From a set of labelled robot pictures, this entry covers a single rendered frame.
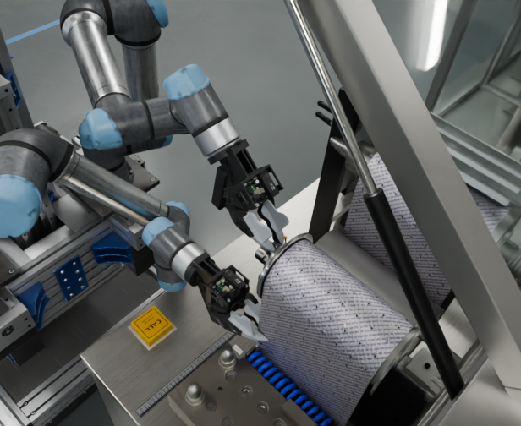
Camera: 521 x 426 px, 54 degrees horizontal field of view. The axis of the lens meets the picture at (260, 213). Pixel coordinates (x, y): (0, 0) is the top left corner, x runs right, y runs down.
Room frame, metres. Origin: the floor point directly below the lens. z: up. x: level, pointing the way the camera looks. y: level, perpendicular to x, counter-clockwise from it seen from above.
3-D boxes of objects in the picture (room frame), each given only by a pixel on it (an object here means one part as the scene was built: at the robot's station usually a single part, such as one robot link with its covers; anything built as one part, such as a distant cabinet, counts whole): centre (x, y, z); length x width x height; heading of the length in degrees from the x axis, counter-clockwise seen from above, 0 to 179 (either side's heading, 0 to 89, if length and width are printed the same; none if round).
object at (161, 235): (0.68, 0.19, 1.11); 0.11 x 0.08 x 0.09; 50
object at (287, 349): (0.42, -0.11, 1.11); 0.23 x 0.01 x 0.18; 50
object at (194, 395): (0.37, 0.09, 1.05); 0.04 x 0.04 x 0.04
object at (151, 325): (0.57, 0.23, 0.91); 0.07 x 0.07 x 0.02; 50
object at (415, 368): (0.35, -0.28, 1.28); 0.06 x 0.05 x 0.02; 50
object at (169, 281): (0.69, 0.19, 1.01); 0.11 x 0.08 x 0.11; 8
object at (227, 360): (0.45, 0.04, 1.05); 0.04 x 0.04 x 0.04
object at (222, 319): (0.52, 0.04, 1.09); 0.09 x 0.05 x 0.02; 49
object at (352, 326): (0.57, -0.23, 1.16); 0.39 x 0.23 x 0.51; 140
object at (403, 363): (0.36, -0.28, 1.25); 0.07 x 0.04 x 0.04; 50
